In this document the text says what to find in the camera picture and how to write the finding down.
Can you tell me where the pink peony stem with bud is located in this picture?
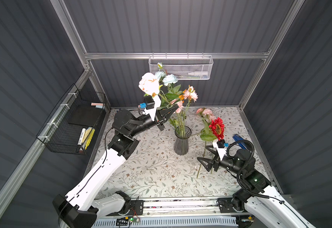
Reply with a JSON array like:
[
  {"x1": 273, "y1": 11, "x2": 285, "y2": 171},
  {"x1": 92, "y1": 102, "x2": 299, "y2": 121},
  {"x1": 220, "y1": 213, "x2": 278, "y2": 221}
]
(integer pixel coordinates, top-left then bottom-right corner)
[{"x1": 195, "y1": 107, "x2": 215, "y2": 179}]

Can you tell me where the pale pink peony cluster stem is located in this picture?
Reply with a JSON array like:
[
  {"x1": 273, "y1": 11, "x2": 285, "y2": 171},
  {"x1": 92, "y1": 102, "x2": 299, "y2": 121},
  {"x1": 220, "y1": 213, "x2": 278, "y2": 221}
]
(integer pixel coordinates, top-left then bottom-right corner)
[{"x1": 200, "y1": 108, "x2": 217, "y2": 146}]

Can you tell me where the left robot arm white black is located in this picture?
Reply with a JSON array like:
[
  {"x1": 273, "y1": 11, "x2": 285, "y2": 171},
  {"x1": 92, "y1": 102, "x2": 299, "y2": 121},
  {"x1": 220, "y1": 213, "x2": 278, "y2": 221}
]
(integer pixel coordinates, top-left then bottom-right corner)
[{"x1": 52, "y1": 105, "x2": 178, "y2": 228}]

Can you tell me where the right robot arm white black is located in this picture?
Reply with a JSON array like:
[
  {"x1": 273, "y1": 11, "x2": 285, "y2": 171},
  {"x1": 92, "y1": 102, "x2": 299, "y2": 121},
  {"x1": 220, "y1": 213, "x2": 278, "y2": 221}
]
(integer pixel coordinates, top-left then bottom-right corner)
[{"x1": 198, "y1": 139, "x2": 314, "y2": 228}]

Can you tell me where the dark glass ribbed vase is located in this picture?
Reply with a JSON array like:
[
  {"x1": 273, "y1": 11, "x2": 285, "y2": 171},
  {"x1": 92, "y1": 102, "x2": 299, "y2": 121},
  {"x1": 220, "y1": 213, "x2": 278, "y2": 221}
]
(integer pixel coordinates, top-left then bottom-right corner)
[{"x1": 174, "y1": 126, "x2": 192, "y2": 155}]

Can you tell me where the red gerbera flower stem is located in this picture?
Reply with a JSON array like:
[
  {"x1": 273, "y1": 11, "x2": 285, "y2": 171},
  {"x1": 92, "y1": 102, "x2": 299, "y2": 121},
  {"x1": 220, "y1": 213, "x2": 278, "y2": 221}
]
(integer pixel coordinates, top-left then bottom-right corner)
[{"x1": 196, "y1": 117, "x2": 225, "y2": 140}]

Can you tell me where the blue stapler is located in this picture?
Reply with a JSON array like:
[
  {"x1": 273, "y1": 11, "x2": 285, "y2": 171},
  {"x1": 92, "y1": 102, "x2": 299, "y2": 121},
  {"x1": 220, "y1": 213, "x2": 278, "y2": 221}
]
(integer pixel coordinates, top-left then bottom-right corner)
[{"x1": 233, "y1": 134, "x2": 249, "y2": 149}]

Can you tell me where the small pink flower spray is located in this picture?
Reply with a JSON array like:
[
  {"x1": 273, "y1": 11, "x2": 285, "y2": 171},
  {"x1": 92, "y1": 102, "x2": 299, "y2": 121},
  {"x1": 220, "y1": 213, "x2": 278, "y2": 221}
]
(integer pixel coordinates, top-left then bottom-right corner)
[{"x1": 170, "y1": 86, "x2": 198, "y2": 130}]

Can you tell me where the light blue flower stem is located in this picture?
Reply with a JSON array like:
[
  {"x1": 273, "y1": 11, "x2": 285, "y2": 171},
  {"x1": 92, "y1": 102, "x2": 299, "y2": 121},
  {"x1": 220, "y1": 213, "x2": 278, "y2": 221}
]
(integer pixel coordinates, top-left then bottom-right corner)
[{"x1": 155, "y1": 62, "x2": 178, "y2": 94}]

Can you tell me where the floral table mat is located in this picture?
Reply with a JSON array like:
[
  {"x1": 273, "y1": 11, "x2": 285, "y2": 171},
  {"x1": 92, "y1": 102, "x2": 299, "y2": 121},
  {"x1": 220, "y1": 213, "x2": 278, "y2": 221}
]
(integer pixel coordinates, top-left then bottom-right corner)
[{"x1": 96, "y1": 108, "x2": 240, "y2": 199}]

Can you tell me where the white marker in mesh basket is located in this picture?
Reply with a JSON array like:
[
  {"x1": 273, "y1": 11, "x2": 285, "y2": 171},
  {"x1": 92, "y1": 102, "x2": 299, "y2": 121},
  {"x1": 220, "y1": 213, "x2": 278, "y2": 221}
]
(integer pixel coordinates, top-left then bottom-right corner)
[{"x1": 188, "y1": 71, "x2": 210, "y2": 80}]

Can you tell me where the yellow highlighter in basket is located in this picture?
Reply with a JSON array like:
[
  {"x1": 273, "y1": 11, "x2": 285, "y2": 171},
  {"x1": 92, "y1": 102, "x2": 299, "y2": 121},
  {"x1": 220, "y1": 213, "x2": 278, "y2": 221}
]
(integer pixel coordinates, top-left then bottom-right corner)
[{"x1": 81, "y1": 127, "x2": 95, "y2": 151}]

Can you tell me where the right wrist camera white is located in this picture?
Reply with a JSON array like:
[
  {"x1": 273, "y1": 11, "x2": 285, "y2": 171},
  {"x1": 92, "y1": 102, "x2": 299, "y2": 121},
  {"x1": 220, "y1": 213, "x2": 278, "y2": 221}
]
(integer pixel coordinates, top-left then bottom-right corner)
[{"x1": 212, "y1": 139, "x2": 229, "y2": 160}]

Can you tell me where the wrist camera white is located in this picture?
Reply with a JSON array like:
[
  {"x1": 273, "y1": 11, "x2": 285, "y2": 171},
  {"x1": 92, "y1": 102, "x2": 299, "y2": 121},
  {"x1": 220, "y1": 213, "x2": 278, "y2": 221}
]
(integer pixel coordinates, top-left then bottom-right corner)
[
  {"x1": 212, "y1": 139, "x2": 229, "y2": 160},
  {"x1": 138, "y1": 95, "x2": 161, "y2": 121}
]

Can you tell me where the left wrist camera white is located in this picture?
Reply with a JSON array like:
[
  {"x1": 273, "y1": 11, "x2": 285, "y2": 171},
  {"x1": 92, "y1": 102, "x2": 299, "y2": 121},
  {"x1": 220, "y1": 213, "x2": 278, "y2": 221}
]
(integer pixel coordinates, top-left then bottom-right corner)
[{"x1": 138, "y1": 95, "x2": 161, "y2": 121}]

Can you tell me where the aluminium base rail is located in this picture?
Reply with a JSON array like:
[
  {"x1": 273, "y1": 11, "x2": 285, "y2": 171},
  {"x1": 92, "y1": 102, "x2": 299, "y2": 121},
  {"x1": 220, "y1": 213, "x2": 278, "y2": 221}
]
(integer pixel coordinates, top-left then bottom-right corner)
[{"x1": 66, "y1": 195, "x2": 295, "y2": 220}]

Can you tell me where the white mesh wall basket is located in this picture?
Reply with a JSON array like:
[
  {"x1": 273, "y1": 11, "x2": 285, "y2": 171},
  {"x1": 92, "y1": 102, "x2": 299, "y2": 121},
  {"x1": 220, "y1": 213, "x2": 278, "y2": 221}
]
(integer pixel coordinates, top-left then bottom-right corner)
[{"x1": 149, "y1": 54, "x2": 214, "y2": 80}]

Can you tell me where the black wire wall basket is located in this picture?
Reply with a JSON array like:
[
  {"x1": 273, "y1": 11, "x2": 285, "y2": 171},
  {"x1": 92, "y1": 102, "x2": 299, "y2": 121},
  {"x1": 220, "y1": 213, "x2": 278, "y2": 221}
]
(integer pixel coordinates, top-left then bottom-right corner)
[{"x1": 37, "y1": 85, "x2": 107, "y2": 155}]

